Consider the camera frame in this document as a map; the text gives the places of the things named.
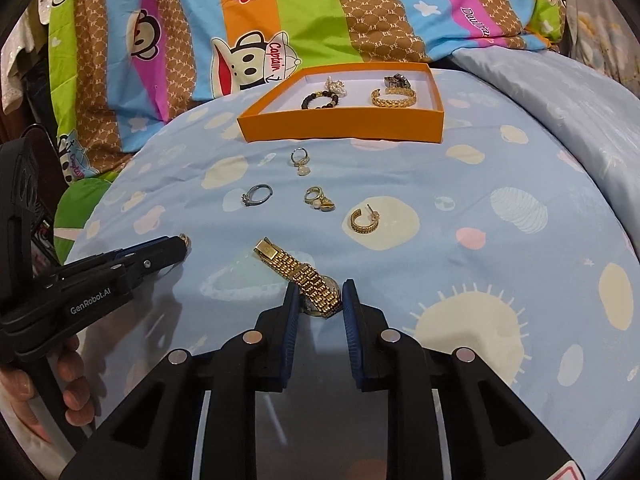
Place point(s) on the pale blue plain duvet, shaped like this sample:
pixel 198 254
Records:
pixel 593 116

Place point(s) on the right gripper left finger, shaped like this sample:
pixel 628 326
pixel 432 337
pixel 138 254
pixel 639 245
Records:
pixel 194 416

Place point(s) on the orange jewelry box tray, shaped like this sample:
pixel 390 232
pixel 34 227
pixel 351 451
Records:
pixel 279 115

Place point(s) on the silver metal wristwatch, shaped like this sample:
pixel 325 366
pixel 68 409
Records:
pixel 397 81

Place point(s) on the gold link wristwatch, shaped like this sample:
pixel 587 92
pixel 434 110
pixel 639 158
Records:
pixel 325 299

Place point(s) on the colourful monkey cartoon quilt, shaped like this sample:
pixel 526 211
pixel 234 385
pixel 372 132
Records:
pixel 121 69

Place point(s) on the gold braided cuff bangle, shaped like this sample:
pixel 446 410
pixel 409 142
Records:
pixel 393 97

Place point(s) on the left human hand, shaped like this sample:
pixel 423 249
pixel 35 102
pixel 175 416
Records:
pixel 65 381

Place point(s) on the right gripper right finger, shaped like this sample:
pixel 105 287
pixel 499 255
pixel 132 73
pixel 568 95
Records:
pixel 449 414

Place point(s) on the gold double ring earring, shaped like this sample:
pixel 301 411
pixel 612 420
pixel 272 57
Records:
pixel 315 197

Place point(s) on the gold hoop earring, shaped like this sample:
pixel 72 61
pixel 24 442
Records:
pixel 364 221

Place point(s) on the grey floral bedsheet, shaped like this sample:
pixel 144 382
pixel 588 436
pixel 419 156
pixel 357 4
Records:
pixel 598 36

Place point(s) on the small silver hoop earring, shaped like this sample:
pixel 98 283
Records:
pixel 186 241

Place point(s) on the gold pearl drop earring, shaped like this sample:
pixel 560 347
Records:
pixel 300 160

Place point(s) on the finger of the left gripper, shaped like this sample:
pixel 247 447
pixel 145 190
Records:
pixel 150 259
pixel 143 250

